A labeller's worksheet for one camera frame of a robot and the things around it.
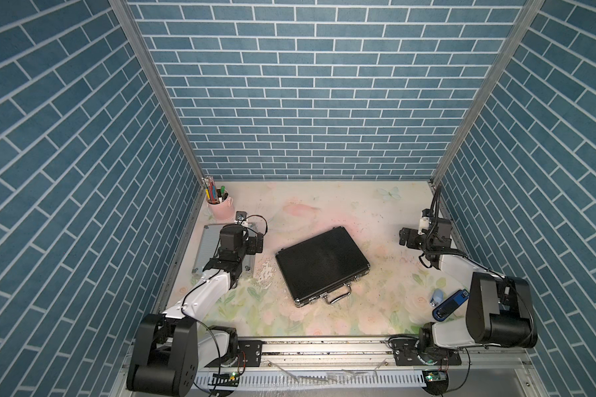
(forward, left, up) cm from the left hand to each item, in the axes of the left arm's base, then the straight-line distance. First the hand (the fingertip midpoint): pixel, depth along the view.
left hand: (252, 232), depth 88 cm
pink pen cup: (+16, +16, -4) cm, 23 cm away
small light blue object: (-20, -64, -8) cm, 67 cm away
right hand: (+3, -62, -4) cm, 62 cm away
